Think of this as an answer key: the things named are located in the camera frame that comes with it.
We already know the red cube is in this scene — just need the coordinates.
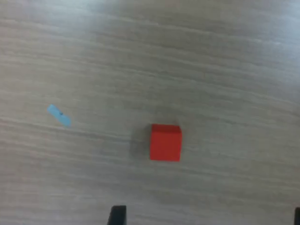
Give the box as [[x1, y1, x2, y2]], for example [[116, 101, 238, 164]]
[[149, 123, 183, 162]]

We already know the blue tape piece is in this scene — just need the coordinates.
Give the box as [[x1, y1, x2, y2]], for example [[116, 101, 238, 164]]
[[46, 104, 72, 128]]

